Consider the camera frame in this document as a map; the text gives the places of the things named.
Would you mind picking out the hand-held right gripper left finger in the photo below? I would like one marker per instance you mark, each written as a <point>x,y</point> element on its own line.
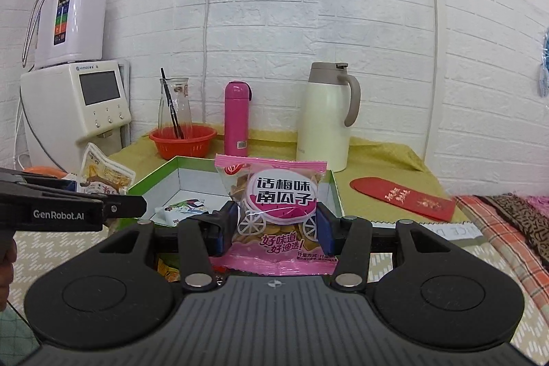
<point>227,231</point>

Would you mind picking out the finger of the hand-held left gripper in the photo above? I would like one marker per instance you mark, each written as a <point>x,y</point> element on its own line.
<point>126,206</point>
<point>38,179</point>

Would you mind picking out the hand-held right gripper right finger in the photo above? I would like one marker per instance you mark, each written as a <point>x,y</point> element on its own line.
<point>324,231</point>

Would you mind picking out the yellow snack packet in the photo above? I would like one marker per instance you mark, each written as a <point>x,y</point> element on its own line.
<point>103,171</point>

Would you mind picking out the pink snack packet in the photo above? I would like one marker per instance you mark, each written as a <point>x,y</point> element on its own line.
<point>278,194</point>

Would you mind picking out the white cardboard box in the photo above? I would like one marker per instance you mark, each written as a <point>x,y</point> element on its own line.
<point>193,181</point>

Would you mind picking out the person's left hand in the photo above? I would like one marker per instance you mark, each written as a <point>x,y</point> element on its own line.
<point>6,276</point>

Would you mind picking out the orange round object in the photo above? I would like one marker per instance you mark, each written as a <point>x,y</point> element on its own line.
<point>38,171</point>

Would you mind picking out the white snack packet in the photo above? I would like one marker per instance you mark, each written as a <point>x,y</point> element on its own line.
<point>180,211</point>

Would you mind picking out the white water dispenser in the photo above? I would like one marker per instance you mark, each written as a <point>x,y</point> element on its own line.
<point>51,113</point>

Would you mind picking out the small orange snack packet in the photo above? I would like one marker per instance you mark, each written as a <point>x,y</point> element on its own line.
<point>168,269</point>

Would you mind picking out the red plastic basket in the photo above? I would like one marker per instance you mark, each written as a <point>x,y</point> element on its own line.
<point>180,148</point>

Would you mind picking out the red envelope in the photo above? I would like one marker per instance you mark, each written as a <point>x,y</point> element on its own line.
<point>399,196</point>

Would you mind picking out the yellow-green tablecloth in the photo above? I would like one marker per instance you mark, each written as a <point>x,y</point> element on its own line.
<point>377,160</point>

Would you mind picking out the black stirring stick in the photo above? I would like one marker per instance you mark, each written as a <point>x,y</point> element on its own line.
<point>171,108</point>

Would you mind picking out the cream thermal jug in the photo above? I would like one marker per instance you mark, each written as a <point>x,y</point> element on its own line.
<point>321,121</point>

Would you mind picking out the pink thermos bottle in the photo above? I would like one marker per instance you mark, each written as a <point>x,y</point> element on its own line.
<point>236,117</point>

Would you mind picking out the green cloth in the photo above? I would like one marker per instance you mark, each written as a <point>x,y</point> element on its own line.
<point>17,340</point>

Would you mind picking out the white water purifier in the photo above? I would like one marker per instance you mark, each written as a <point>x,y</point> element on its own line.
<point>85,27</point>

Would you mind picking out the plaid blanket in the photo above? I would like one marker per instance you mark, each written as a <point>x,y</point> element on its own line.
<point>493,228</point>

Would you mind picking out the leopard print cloth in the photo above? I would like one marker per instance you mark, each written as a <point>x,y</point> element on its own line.
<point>523,216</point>

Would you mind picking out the pink fuzzy cloth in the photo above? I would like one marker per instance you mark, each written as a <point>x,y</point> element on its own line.
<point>539,201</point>

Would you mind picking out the white wall conduit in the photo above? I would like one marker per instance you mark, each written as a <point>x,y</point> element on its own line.
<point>434,48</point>

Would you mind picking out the blue wall ornament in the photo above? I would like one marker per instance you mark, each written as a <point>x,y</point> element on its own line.
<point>544,66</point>

